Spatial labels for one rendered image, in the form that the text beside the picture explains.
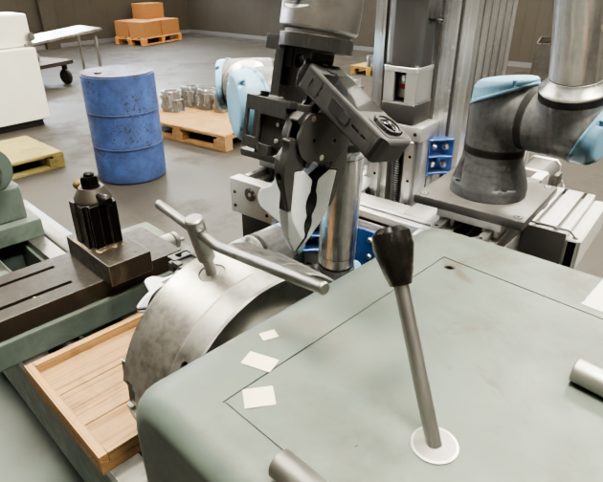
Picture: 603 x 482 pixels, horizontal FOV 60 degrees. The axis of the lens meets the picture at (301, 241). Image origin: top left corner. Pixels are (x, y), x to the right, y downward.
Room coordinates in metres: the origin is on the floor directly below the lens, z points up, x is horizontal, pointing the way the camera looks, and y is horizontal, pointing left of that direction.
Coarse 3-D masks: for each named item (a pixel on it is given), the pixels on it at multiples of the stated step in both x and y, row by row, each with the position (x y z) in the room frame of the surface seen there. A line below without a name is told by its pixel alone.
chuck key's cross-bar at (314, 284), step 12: (156, 204) 0.63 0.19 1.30; (168, 216) 0.60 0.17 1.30; (180, 216) 0.59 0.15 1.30; (204, 240) 0.54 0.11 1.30; (216, 240) 0.53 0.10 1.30; (228, 252) 0.49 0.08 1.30; (240, 252) 0.48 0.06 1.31; (252, 264) 0.45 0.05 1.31; (264, 264) 0.44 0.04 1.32; (276, 264) 0.43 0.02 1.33; (288, 276) 0.40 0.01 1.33; (300, 276) 0.39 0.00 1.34; (312, 276) 0.39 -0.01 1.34; (312, 288) 0.38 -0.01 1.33; (324, 288) 0.37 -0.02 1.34
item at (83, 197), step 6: (78, 186) 1.07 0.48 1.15; (102, 186) 1.07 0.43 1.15; (78, 192) 1.05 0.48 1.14; (84, 192) 1.04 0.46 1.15; (90, 192) 1.04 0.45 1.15; (96, 192) 1.05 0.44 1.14; (102, 192) 1.06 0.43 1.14; (108, 192) 1.07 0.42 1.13; (78, 198) 1.04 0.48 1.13; (84, 198) 1.04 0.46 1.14; (90, 198) 1.04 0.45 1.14; (96, 198) 1.04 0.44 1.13; (78, 204) 1.04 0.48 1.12; (84, 204) 1.03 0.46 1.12; (90, 204) 1.03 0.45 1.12; (96, 204) 1.04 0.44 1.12
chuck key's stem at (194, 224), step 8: (192, 216) 0.56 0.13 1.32; (200, 216) 0.55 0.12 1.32; (192, 224) 0.54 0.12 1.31; (200, 224) 0.55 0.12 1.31; (192, 232) 0.55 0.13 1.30; (192, 240) 0.55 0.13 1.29; (200, 248) 0.55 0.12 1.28; (208, 248) 0.55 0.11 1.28; (200, 256) 0.55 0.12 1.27; (208, 256) 0.55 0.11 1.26; (208, 264) 0.56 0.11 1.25; (208, 272) 0.56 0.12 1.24; (216, 272) 0.57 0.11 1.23
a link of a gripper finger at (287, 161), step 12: (288, 144) 0.47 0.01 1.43; (276, 156) 0.48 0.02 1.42; (288, 156) 0.47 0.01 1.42; (276, 168) 0.47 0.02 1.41; (288, 168) 0.47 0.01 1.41; (300, 168) 0.48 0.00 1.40; (276, 180) 0.47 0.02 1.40; (288, 180) 0.47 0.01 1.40; (288, 192) 0.47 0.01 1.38; (288, 204) 0.47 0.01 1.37
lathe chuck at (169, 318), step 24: (192, 264) 0.59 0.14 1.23; (216, 264) 0.59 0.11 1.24; (240, 264) 0.58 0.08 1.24; (168, 288) 0.56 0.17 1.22; (192, 288) 0.55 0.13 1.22; (216, 288) 0.54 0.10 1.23; (168, 312) 0.53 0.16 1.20; (192, 312) 0.51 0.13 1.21; (144, 336) 0.52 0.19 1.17; (168, 336) 0.50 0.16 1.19; (144, 360) 0.50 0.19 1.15; (168, 360) 0.48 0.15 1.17; (144, 384) 0.48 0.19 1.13
